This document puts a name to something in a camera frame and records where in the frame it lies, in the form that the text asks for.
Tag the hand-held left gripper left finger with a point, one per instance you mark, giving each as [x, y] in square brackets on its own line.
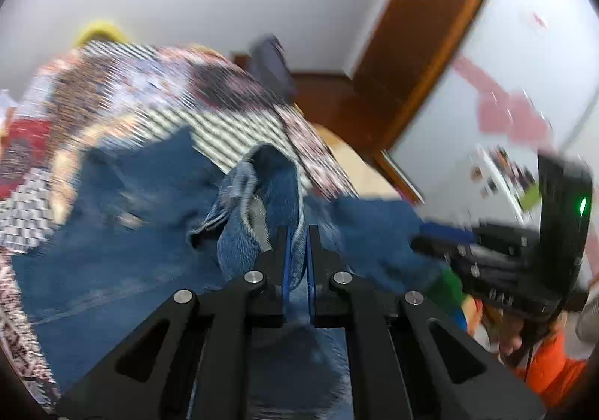
[283, 275]

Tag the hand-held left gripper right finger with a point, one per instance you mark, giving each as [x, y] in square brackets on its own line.
[310, 279]

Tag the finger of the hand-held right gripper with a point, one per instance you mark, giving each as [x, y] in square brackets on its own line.
[449, 233]
[440, 249]

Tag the blue denim jeans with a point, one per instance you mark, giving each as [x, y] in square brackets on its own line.
[140, 214]

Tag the person's right hand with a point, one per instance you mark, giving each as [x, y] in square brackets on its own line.
[507, 340]

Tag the white cabinet with stickers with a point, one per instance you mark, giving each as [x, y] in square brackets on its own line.
[486, 176]

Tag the brown wooden door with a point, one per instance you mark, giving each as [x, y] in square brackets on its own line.
[421, 27]

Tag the patchwork bedspread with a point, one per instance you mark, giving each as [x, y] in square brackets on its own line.
[140, 83]

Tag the yellow plush cushion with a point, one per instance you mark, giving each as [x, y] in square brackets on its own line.
[100, 29]

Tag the pink wall paper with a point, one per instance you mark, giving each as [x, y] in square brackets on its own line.
[505, 111]

